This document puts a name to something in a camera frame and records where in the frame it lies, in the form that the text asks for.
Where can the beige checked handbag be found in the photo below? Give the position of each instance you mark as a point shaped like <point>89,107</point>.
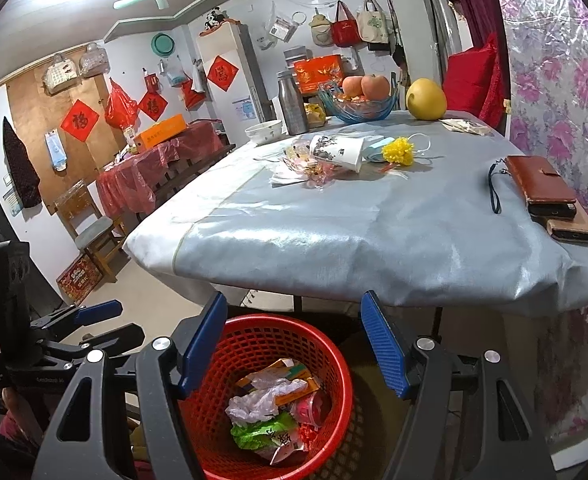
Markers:
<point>61,77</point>

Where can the red covered side table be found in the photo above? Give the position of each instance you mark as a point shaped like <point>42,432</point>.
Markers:
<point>128,180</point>

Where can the person's left forearm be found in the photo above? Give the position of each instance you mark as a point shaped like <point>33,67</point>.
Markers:
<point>3,452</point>

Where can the red tote bag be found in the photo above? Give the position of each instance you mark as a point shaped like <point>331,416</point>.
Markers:
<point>345,30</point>

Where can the green plastic basin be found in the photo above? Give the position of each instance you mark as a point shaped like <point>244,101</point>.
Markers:
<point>162,44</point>

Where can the brown wooden wall board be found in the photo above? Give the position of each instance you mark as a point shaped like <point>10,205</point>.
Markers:
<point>33,110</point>

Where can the tan phone case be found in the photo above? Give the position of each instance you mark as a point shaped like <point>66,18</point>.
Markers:
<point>576,230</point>

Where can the white ceramic bowl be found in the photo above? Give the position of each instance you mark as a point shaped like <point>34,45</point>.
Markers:
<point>264,132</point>

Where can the person's left hand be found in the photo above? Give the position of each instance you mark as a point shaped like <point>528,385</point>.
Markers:
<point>18,410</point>

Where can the orange gift box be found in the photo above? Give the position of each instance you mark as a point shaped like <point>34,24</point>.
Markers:
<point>319,72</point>

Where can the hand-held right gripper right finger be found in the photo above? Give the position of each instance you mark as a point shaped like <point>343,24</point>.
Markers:
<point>384,345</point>

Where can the red cushion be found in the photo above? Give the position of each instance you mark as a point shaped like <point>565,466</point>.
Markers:
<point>471,85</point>

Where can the hanging face mask pack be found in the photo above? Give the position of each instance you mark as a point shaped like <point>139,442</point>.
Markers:
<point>57,152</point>

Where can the blue glass fruit bowl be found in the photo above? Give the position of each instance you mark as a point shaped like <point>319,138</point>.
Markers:
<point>359,110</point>

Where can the wooden chair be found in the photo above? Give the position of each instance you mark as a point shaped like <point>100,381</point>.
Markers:
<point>93,232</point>

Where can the steel thermos bottle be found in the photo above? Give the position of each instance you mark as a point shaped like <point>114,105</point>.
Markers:
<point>292,107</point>

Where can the grey wrapped handbag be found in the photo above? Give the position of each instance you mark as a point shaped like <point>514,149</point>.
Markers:
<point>94,62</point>

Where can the red apple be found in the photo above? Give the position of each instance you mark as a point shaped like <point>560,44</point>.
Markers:
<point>376,86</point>
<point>352,87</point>

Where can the white tissue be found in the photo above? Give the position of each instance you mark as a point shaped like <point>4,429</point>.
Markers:
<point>286,176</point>

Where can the floral plastic wrapped mattress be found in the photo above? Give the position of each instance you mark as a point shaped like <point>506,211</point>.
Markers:
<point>559,85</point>

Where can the red gift box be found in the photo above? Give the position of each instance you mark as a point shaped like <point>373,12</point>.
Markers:
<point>78,280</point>

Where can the yellow pomelo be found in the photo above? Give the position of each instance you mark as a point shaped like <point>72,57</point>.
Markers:
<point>425,100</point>

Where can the red plastic mesh basket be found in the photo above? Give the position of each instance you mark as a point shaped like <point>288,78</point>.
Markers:
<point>324,360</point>

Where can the white printed paper packet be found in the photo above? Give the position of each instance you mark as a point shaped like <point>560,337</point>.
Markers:
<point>466,127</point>

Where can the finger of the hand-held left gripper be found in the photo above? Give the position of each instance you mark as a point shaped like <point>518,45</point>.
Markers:
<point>98,310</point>
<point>118,335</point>

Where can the yellow snack bag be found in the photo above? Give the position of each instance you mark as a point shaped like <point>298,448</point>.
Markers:
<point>316,115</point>

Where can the orange wrapped candies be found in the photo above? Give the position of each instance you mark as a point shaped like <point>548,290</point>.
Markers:
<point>359,97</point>

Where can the white plastic bag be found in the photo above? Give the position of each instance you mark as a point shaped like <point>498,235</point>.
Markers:
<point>259,402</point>

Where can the dark hanging cloth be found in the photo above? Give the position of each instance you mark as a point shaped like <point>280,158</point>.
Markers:
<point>21,170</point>

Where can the white tote bag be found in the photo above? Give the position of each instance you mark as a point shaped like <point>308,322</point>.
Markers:
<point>372,25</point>

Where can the black hanging bag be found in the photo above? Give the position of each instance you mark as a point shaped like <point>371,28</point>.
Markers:
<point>396,52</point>

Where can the red plastic bag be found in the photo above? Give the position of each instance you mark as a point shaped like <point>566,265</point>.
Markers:
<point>120,107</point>

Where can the clear candy wrapper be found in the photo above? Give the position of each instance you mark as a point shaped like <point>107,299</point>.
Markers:
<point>319,175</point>

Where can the orange carton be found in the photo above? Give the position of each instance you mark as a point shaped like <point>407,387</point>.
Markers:
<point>299,372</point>

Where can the green tea packet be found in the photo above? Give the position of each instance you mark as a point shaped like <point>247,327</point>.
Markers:
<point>259,435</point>

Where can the pink plastic cup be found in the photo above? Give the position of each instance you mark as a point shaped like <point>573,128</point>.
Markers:
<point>311,407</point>

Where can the red diamond paper decoration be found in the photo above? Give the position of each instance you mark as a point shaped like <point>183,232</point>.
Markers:
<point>222,73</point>
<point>79,120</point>
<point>152,106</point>

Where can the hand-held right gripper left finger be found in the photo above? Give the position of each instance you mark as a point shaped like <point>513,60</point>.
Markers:
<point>201,345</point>

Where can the white printed paper cup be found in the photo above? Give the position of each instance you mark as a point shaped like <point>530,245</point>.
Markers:
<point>336,152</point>

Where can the panda plush toy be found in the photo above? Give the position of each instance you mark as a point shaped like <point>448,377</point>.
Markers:
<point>215,19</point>

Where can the brown leather wallet case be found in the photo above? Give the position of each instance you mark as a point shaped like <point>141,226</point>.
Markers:
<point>539,180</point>

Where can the red plastic pompom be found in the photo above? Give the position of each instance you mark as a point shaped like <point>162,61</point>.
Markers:
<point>310,435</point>

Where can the table with grey cloth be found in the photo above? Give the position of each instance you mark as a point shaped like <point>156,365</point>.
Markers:
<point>349,240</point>

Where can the grey storage shelf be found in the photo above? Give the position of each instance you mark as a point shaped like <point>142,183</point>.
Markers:
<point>294,55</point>

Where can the beige hanging bag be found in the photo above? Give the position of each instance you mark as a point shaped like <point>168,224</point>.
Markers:
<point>320,32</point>

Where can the orange cardboard box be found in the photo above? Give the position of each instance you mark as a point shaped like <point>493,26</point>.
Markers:
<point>161,134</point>

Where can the blue face mask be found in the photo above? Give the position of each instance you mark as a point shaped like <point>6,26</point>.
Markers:
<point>376,152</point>

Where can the yellow plastic pompom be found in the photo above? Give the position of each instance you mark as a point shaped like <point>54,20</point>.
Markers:
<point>398,151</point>

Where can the white refrigerator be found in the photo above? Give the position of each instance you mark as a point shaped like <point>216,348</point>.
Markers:
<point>233,110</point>

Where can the hanging clear plastic bags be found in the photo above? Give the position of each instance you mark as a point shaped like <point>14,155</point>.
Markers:
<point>279,32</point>

